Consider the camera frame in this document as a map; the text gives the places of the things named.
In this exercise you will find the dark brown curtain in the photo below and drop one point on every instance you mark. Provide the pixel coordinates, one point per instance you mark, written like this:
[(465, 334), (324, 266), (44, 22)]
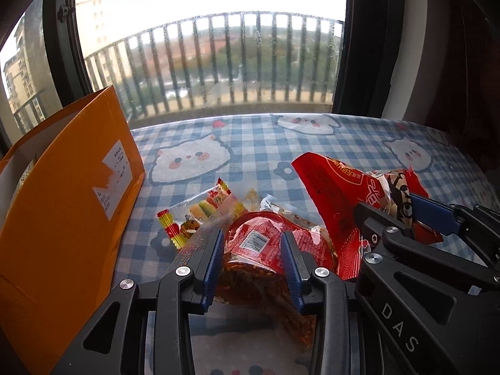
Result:
[(449, 66)]

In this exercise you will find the metal balcony railing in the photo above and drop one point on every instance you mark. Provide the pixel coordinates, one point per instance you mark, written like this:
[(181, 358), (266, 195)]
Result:
[(254, 13)]

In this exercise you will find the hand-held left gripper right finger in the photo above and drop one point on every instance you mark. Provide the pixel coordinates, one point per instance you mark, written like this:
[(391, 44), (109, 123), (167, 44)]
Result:
[(291, 273)]

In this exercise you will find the large red snack bag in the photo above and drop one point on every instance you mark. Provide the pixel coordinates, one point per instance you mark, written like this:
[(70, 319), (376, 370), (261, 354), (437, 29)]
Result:
[(332, 195)]

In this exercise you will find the blue checked cartoon tablecloth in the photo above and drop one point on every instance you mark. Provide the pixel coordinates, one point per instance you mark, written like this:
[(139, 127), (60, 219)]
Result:
[(254, 152)]

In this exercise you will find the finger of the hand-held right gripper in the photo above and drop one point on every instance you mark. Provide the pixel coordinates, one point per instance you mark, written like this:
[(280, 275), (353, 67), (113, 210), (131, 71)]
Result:
[(433, 213), (382, 234)]

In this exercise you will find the clear red-label spicy snack pack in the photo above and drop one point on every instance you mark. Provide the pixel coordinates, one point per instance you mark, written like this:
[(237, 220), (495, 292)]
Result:
[(254, 242)]

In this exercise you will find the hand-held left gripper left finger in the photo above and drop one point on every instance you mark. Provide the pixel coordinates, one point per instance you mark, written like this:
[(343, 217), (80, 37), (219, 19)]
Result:
[(213, 269)]

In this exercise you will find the black window frame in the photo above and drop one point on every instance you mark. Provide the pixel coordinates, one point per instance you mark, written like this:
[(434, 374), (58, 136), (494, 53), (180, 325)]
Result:
[(62, 47)]

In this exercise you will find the clear yellow-striped candy packet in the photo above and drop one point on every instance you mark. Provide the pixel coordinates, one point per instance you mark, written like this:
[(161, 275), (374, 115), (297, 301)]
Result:
[(199, 209)]

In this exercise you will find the black window latch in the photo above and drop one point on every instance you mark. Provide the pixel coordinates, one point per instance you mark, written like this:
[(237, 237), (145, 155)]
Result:
[(62, 11)]

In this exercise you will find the beige building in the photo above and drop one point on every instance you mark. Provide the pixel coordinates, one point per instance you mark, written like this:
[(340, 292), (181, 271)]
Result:
[(97, 19)]

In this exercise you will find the orange cardboard box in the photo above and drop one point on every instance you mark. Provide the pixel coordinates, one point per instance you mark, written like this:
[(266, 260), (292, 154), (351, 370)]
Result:
[(58, 222)]

